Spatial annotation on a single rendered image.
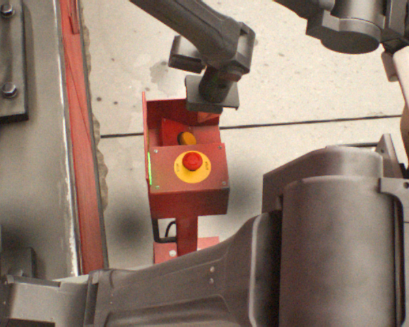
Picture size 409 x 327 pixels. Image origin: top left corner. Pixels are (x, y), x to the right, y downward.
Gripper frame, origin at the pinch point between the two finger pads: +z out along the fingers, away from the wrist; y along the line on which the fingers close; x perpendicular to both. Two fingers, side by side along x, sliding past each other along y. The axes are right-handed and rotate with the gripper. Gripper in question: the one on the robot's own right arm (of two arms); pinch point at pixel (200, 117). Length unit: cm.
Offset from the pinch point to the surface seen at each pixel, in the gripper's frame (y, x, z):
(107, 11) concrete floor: 7, -107, 85
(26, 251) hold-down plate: 32.2, 30.8, -2.7
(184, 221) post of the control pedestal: -3.8, 8.1, 31.9
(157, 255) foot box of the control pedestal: -5, 2, 69
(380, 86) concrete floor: -90, -64, 61
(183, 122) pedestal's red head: 1.2, -4.3, 8.4
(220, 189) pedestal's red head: -3.3, 15.1, 2.0
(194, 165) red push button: 2.1, 11.3, -0.2
